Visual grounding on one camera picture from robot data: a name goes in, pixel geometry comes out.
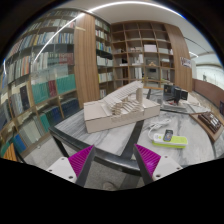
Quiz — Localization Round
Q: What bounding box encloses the marble table with black frame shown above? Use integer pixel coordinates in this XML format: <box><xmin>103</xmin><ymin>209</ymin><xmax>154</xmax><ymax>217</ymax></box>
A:
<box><xmin>49</xmin><ymin>91</ymin><xmax>224</xmax><ymax>175</ymax></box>

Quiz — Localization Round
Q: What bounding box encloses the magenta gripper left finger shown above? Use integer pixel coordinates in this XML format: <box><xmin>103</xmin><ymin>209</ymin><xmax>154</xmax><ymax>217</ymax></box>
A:
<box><xmin>47</xmin><ymin>145</ymin><xmax>96</xmax><ymax>187</ymax></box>

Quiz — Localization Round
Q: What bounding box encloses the white architectural building model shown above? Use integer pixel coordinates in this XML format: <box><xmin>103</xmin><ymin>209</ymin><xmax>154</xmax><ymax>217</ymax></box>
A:
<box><xmin>84</xmin><ymin>81</ymin><xmax>160</xmax><ymax>133</ymax></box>

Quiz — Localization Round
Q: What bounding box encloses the glass-front bookshelf with books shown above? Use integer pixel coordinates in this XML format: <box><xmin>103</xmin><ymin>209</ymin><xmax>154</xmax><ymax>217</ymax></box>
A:
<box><xmin>0</xmin><ymin>9</ymin><xmax>100</xmax><ymax>161</ymax></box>

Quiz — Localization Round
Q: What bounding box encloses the black charger plug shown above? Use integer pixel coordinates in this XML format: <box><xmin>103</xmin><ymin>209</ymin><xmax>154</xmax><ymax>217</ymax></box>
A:
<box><xmin>163</xmin><ymin>129</ymin><xmax>173</xmax><ymax>141</ymax></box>

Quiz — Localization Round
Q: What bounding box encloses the white power strip cable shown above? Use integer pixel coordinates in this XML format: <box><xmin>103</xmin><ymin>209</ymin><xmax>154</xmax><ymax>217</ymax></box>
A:
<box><xmin>146</xmin><ymin>118</ymin><xmax>172</xmax><ymax>141</ymax></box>

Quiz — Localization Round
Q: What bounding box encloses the green white power strip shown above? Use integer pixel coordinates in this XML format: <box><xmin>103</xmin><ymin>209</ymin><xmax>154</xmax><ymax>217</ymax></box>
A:
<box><xmin>152</xmin><ymin>133</ymin><xmax>188</xmax><ymax>148</ymax></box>

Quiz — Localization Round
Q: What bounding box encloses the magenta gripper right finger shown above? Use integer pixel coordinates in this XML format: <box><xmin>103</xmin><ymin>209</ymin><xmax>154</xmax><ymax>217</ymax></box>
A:
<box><xmin>133</xmin><ymin>144</ymin><xmax>182</xmax><ymax>185</ymax></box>

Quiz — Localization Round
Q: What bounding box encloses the dark architectural model on board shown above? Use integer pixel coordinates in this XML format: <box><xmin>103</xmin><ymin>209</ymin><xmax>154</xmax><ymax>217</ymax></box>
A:
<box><xmin>190</xmin><ymin>112</ymin><xmax>224</xmax><ymax>142</ymax></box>

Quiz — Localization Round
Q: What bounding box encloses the wooden open shelving unit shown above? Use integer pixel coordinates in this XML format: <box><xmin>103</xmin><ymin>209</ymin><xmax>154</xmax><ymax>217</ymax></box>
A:
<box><xmin>95</xmin><ymin>19</ymin><xmax>192</xmax><ymax>97</ymax></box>

